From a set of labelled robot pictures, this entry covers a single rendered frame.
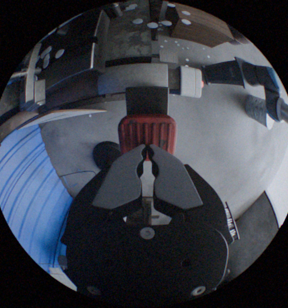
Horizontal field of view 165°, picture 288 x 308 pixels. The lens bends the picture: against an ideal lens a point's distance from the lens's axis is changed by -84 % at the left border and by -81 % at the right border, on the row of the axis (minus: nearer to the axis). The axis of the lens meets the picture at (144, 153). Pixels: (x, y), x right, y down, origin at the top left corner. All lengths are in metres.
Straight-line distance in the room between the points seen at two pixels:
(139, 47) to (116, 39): 0.06
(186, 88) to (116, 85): 0.14
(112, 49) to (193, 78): 0.18
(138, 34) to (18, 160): 1.42
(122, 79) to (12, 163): 1.34
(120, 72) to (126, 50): 0.05
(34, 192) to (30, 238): 0.68
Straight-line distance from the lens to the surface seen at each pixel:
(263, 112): 1.20
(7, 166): 1.38
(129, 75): 0.23
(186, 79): 0.25
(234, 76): 0.72
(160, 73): 0.22
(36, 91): 0.24
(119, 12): 0.30
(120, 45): 0.25
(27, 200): 1.53
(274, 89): 0.59
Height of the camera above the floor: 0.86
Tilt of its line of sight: 58 degrees down
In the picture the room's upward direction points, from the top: 178 degrees counter-clockwise
